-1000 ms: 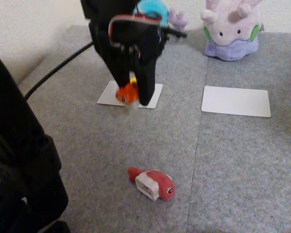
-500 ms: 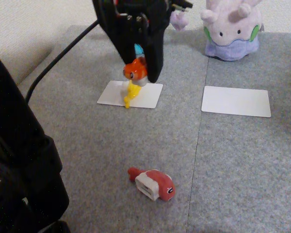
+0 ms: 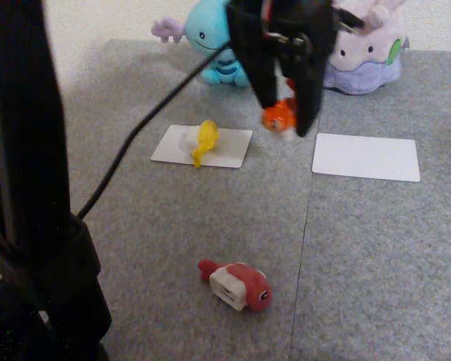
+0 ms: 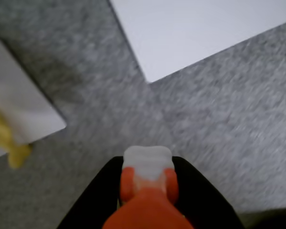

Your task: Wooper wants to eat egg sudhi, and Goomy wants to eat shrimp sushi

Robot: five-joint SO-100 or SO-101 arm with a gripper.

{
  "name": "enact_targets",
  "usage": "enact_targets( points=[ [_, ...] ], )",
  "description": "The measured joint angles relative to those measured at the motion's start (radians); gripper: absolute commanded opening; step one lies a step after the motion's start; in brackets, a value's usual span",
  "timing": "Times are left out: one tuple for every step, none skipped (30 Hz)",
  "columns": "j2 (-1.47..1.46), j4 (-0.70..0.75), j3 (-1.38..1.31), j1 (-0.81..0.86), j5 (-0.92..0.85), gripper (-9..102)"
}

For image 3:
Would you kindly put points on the orange shrimp sushi toy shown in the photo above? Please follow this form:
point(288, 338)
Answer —
point(280, 114)

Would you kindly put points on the yellow egg sushi toy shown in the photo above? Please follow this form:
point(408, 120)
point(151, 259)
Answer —
point(206, 137)

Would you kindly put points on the lilac Goomy plush toy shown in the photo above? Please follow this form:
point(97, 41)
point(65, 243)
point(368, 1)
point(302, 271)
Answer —
point(364, 56)

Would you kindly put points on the blue Wooper plush toy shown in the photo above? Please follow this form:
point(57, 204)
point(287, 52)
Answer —
point(206, 22)

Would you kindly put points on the red tuna sushi toy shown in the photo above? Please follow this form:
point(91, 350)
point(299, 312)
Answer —
point(252, 282)

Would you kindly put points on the white rectangular card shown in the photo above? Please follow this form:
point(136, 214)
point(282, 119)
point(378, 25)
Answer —
point(233, 148)
point(366, 158)

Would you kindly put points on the grey carpet mat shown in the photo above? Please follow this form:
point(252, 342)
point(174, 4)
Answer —
point(173, 225)
point(379, 301)

